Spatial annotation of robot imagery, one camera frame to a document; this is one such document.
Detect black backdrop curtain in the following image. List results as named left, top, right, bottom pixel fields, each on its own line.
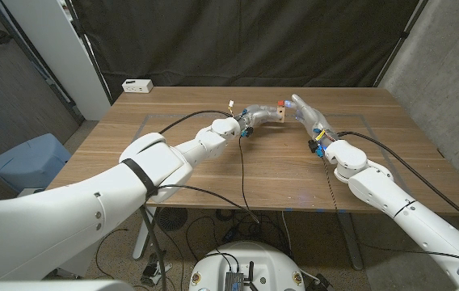
left=69, top=0, right=420, bottom=100

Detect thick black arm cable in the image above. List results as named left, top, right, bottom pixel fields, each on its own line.
left=158, top=109, right=237, bottom=136
left=336, top=131, right=459, bottom=234

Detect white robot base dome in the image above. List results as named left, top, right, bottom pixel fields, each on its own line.
left=188, top=241, right=306, bottom=291

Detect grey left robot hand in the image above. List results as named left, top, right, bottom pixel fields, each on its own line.
left=235, top=103, right=281, bottom=133

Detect white power strip box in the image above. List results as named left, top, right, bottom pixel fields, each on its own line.
left=121, top=78, right=154, bottom=94

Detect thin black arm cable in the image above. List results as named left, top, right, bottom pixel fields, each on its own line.
left=156, top=136, right=261, bottom=225
left=322, top=156, right=459, bottom=271

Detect grey tape outline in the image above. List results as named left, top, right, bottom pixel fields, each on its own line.
left=134, top=113, right=420, bottom=213

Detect white robot torso edge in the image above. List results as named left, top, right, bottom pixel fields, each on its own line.
left=0, top=280, right=136, bottom=291

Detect round black floor fan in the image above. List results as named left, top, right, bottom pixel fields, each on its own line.
left=158, top=207, right=189, bottom=233

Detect black and white floor gadget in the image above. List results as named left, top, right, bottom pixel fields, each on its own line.
left=141, top=248, right=173, bottom=288

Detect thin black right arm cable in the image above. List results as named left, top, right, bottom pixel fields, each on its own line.
left=322, top=156, right=459, bottom=271

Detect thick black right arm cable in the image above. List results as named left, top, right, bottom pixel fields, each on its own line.
left=336, top=131, right=459, bottom=234

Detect white column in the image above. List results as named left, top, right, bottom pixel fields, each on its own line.
left=1, top=0, right=112, bottom=121

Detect white table leg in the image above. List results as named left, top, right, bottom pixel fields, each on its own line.
left=132, top=208, right=156, bottom=260

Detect dark grey door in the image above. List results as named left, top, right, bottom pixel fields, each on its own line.
left=0, top=0, right=85, bottom=171

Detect black floor cable bundle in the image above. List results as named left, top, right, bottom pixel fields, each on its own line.
left=184, top=208, right=293, bottom=264

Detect black floor device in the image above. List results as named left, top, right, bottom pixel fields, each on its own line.
left=314, top=273, right=334, bottom=291

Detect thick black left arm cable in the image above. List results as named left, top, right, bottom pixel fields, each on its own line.
left=158, top=109, right=237, bottom=136

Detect grey electronics box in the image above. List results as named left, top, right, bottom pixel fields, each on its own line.
left=224, top=271, right=246, bottom=291

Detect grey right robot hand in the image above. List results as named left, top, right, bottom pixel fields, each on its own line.
left=284, top=94, right=339, bottom=150

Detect grey table leg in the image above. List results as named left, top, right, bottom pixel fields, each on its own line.
left=336, top=213, right=364, bottom=271

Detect black backdrop stand pole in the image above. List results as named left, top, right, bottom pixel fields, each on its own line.
left=373, top=0, right=431, bottom=88
left=62, top=0, right=114, bottom=106

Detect blue plastic bin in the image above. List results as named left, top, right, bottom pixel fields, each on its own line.
left=0, top=133, right=72, bottom=194

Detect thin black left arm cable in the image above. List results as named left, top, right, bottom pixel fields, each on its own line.
left=156, top=136, right=261, bottom=225

